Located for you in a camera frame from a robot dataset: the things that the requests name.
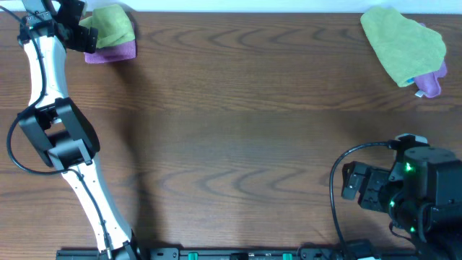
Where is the light green microfiber cloth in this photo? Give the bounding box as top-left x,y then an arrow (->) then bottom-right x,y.
79,4 -> 135,48

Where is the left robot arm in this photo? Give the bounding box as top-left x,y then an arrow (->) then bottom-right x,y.
12,0 -> 149,259

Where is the crumpled green cloth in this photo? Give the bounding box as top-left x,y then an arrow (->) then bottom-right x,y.
360,6 -> 447,87

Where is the folded purple cloth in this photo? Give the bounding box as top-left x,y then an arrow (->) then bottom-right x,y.
84,40 -> 137,64

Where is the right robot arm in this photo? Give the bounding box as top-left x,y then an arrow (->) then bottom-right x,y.
341,134 -> 461,259

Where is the crumpled purple cloth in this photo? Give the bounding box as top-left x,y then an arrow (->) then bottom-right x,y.
408,22 -> 447,98

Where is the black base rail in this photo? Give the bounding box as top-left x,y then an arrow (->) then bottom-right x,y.
56,243 -> 419,260

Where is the black right camera cable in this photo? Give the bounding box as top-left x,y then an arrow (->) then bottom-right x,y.
328,140 -> 401,260

